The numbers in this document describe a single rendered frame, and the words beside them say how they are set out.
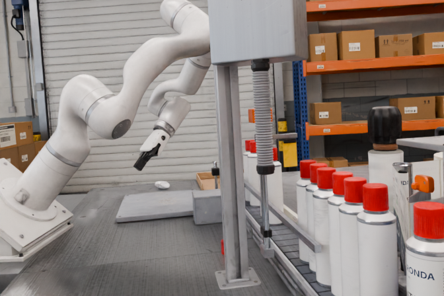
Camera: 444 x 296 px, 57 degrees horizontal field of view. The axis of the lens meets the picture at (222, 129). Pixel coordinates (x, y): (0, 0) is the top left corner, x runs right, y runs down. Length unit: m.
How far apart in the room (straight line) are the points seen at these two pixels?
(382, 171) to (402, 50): 3.93
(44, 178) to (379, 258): 0.97
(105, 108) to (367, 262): 0.83
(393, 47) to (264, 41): 4.21
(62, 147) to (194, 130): 4.09
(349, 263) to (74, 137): 0.87
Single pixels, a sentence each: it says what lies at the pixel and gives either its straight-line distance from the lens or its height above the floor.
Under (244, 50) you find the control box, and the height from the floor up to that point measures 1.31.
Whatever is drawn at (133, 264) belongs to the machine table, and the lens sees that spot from 1.07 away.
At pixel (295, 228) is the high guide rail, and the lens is 0.81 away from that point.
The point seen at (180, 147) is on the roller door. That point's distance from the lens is 5.30.
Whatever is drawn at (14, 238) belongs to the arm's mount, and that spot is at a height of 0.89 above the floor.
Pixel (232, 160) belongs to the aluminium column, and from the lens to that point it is 0.85.
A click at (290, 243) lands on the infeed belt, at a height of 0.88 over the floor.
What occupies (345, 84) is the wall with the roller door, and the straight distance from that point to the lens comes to 5.52.
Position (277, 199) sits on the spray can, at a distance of 1.09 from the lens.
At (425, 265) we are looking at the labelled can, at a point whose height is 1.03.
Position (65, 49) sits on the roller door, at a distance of 5.75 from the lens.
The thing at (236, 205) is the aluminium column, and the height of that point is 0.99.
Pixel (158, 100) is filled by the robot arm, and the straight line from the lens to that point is 1.61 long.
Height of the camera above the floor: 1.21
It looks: 4 degrees down
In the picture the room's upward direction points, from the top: 3 degrees counter-clockwise
